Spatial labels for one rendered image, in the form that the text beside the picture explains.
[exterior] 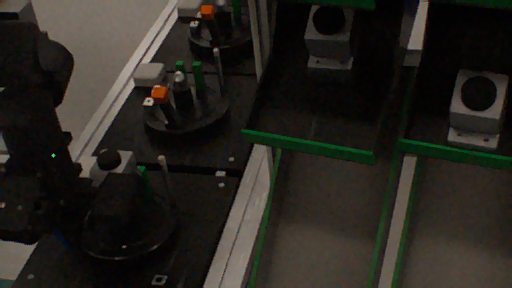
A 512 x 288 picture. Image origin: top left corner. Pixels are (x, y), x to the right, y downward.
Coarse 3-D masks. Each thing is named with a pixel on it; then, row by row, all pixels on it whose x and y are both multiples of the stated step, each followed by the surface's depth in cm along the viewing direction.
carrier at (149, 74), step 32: (160, 64) 122; (192, 64) 111; (128, 96) 119; (192, 96) 113; (224, 96) 112; (128, 128) 112; (160, 128) 107; (192, 128) 106; (224, 128) 109; (192, 160) 104; (224, 160) 103
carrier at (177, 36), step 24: (192, 0) 140; (192, 24) 129; (240, 24) 130; (168, 48) 130; (192, 48) 128; (240, 48) 125; (168, 72) 124; (192, 72) 123; (216, 72) 122; (240, 72) 121
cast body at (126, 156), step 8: (104, 152) 87; (112, 152) 87; (120, 152) 88; (128, 152) 88; (96, 160) 86; (104, 160) 85; (112, 160) 85; (120, 160) 86; (128, 160) 87; (96, 168) 86; (104, 168) 85; (112, 168) 85; (120, 168) 86; (128, 168) 87; (136, 168) 89; (96, 176) 86; (104, 176) 85; (96, 184) 87
